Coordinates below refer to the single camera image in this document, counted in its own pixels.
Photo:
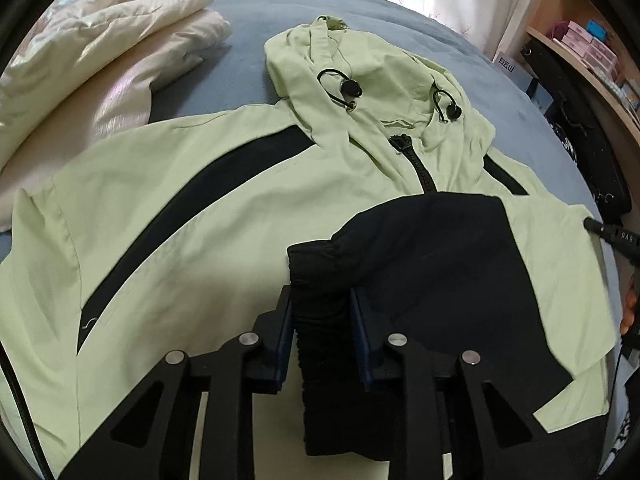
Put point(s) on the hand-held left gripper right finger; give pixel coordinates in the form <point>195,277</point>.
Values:
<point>361,347</point>

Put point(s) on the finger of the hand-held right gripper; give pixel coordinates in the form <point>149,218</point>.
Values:
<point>612,235</point>

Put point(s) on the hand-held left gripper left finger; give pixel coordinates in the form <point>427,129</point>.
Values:
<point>284,347</point>

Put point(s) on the green and black hooded jacket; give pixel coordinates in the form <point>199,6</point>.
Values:
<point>200,185</point>

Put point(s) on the person's right hand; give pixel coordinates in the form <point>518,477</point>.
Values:
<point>631,310</point>

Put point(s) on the black long bag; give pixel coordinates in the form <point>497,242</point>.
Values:
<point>575,110</point>

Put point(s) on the wooden shelf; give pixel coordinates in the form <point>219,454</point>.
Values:
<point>602,97</point>

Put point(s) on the stack of pink boxes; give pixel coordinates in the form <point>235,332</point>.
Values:
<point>595,55</point>

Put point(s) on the white printed box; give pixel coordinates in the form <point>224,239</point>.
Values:
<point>507,65</point>

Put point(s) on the small blue box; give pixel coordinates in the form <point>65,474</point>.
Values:
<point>597,31</point>

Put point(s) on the blue bed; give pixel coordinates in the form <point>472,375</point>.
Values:
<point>240,60</point>

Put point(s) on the cream duvet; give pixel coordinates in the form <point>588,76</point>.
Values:
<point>100,35</point>

